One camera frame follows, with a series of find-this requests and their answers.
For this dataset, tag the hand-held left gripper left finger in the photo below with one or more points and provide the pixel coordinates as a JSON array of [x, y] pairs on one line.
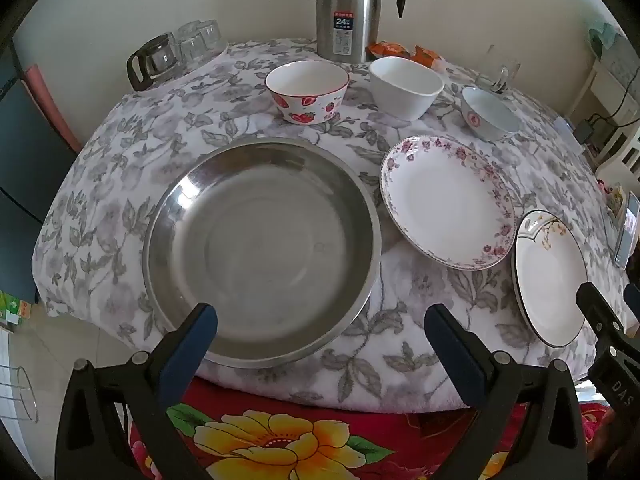
[[199, 332]]

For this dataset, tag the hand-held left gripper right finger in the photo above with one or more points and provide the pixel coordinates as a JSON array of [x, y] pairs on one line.
[[454, 352]]

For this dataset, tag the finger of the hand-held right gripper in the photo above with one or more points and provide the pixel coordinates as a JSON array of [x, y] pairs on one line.
[[634, 302], [597, 307]]

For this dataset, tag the black rim plate yellow flowers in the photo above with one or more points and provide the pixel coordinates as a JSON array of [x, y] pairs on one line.
[[550, 280]]

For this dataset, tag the stainless steel basin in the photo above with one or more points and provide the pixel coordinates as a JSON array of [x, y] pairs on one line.
[[260, 260]]

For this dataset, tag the pink floral rim plate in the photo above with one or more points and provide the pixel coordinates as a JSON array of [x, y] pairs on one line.
[[445, 200]]

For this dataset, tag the small white bowl red emblem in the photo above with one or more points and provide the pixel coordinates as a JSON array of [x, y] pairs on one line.
[[492, 110]]

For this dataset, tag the strawberry print bowl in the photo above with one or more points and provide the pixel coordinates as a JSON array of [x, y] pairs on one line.
[[305, 80]]

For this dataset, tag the white square bowl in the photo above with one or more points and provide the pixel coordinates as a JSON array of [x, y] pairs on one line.
[[405, 80]]

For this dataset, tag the smartphone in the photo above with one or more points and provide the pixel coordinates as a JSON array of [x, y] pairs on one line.
[[630, 230]]

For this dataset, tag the red floral blanket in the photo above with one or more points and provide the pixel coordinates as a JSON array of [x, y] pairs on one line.
[[280, 440]]

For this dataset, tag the white shelf unit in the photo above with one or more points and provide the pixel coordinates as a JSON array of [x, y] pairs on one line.
[[617, 145]]

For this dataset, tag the grey floral tablecloth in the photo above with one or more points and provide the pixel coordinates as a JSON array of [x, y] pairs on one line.
[[125, 160]]

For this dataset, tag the green box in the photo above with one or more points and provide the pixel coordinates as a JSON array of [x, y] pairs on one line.
[[12, 310]]

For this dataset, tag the clear plastic container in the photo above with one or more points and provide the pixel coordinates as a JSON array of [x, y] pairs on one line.
[[17, 395]]

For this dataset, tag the dark blue cabinet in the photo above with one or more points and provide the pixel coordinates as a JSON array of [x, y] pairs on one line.
[[25, 170]]

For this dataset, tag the white paper board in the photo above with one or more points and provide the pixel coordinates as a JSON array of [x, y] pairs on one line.
[[622, 57]]

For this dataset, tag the clear glass mug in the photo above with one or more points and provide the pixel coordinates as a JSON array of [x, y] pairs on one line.
[[500, 77]]

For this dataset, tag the teal cloth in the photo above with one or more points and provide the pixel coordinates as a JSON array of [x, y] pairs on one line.
[[605, 35]]

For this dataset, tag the pink board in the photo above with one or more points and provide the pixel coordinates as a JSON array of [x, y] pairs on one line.
[[47, 100]]

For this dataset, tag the clear glass cup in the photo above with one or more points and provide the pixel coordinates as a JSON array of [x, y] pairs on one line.
[[187, 29], [192, 50], [211, 35]]

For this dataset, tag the orange snack packet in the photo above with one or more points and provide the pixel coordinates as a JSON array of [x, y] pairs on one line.
[[426, 56], [387, 50]]

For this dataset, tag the stainless steel thermos jug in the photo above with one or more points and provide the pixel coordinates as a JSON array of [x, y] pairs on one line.
[[345, 5]]

